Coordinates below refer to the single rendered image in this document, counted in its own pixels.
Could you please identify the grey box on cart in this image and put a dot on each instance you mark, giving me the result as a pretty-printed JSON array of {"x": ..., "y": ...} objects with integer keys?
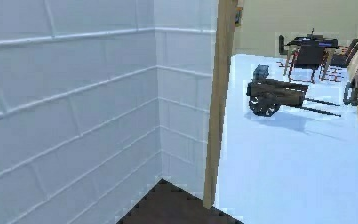
[{"x": 261, "y": 72}]

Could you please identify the dark wooden cart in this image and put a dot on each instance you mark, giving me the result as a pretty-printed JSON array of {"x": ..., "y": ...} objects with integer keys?
[{"x": 277, "y": 93}]

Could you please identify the dark dining chair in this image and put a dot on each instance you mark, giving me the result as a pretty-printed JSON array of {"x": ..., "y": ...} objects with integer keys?
[
  {"x": 345, "y": 55},
  {"x": 307, "y": 56},
  {"x": 281, "y": 45}
]

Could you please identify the dark dining table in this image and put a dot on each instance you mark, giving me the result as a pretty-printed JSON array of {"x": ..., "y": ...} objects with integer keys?
[{"x": 312, "y": 43}]

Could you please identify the tan wooden door frame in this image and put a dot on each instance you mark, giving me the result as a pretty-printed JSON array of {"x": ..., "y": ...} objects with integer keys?
[{"x": 218, "y": 103}]

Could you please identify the framed wall picture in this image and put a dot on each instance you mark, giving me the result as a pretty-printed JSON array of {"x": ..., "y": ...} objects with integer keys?
[{"x": 238, "y": 15}]

